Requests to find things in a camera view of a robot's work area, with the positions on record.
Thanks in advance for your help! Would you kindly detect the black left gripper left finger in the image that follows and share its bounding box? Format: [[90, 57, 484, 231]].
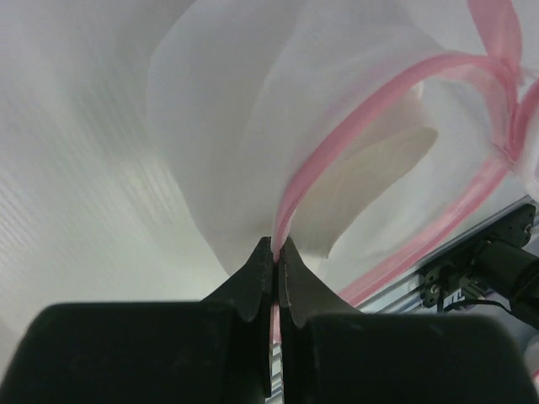
[[1, 237, 274, 403]]

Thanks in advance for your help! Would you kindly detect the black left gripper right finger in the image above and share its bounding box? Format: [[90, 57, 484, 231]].
[[275, 240, 538, 403]]

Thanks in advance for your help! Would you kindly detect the white bra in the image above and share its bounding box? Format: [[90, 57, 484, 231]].
[[290, 75, 441, 260]]

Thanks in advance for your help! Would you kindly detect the white mesh laundry bag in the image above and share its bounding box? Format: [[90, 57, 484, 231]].
[[147, 1, 538, 304]]

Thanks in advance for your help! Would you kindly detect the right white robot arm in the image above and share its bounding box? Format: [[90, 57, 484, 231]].
[[419, 204, 538, 328]]

